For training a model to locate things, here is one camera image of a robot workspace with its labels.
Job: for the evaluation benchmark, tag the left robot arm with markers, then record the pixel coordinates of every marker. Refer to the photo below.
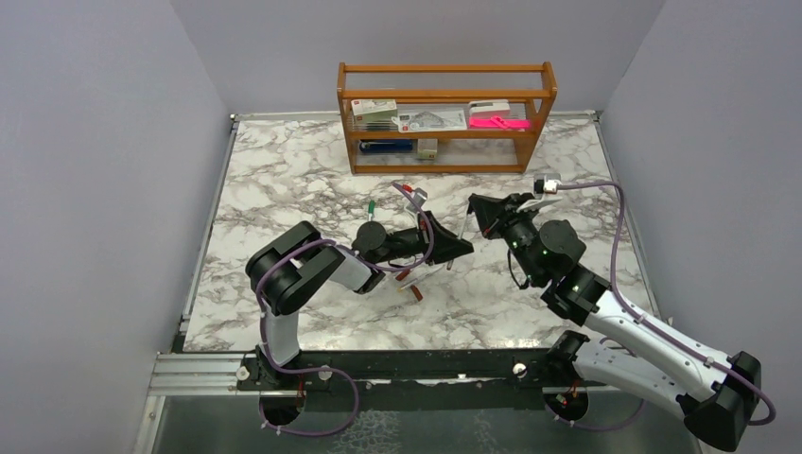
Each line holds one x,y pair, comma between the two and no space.
289,271

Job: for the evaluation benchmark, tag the white box upper shelf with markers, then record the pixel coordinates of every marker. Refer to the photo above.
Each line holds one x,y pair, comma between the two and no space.
488,108

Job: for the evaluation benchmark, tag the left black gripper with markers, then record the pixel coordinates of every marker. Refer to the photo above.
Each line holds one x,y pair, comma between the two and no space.
447,245

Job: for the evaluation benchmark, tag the wooden shelf rack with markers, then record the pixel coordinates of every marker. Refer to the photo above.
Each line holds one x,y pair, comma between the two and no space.
531,90

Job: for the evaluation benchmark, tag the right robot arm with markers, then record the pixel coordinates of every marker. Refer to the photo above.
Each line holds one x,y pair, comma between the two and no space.
715,394

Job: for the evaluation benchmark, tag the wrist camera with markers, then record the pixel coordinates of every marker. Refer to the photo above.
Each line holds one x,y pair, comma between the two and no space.
418,196
545,189

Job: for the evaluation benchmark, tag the white marker black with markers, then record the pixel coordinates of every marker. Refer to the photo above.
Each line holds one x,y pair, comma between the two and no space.
465,218

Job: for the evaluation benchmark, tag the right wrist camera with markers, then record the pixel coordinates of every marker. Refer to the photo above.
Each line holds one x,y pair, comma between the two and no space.
545,189

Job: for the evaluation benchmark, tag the white marker orange tip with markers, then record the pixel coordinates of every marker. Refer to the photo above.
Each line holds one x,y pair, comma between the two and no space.
418,280

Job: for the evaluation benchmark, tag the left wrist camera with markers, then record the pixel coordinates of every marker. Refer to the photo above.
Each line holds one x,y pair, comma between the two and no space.
418,196

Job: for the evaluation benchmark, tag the pink stapler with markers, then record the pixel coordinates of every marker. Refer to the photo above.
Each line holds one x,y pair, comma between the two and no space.
499,123

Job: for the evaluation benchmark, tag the black mounting rail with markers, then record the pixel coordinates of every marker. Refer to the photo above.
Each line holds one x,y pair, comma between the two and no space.
407,380

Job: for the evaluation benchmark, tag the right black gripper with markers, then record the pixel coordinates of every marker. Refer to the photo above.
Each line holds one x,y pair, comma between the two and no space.
488,209

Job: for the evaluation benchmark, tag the green box lower shelf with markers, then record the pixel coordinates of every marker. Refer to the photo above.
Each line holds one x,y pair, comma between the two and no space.
427,149

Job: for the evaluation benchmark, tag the blue stapler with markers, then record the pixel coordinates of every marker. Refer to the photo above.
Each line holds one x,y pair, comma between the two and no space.
386,146

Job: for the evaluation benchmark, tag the green box upper shelf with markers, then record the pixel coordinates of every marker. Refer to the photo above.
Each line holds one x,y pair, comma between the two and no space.
367,111

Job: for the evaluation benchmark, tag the aluminium frame rail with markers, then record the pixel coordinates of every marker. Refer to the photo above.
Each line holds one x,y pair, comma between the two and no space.
210,374

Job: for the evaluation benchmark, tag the green box shelf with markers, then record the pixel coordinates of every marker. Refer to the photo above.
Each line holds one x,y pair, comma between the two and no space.
367,111
427,149

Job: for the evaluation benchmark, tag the ruler set package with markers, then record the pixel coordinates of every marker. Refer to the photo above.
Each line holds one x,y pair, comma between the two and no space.
431,121

